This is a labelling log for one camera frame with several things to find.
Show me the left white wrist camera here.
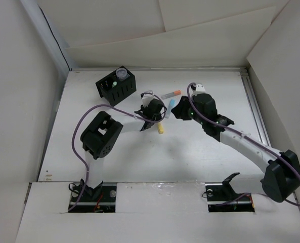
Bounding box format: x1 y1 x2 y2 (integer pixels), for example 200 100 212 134
141 90 154 107

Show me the black slotted organizer box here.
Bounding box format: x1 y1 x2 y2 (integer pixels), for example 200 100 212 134
96 66 137 106

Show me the round tape roll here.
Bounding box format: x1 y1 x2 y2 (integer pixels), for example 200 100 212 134
115 67 128 81

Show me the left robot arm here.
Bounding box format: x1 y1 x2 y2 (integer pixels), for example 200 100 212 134
80 98 165 201

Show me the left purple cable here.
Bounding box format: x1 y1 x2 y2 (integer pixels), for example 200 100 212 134
68 91 167 212

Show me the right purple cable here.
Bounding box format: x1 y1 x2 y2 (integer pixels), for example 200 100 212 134
186 82 300 206

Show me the orange capped highlighter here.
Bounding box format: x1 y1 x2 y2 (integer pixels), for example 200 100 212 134
161 90 182 100

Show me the purple cable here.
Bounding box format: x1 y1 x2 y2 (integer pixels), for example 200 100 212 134
186 82 300 206
68 91 167 212

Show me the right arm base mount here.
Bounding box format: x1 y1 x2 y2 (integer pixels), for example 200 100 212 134
201 172 255 213

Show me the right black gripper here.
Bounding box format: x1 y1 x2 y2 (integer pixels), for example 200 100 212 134
171 95 206 125

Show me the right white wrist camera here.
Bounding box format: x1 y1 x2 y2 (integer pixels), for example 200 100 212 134
192 84 206 95

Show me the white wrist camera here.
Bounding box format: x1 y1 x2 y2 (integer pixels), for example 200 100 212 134
141 90 154 107
192 84 206 95

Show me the blue capped highlighter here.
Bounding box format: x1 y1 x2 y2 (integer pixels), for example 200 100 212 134
165 99 176 118

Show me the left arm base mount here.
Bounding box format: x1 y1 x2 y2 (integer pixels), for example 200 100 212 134
68 179 117 213

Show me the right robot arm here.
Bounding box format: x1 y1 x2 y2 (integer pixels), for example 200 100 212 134
172 92 300 205

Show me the yellow highlighter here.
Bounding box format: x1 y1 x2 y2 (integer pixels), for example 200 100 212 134
157 123 164 134

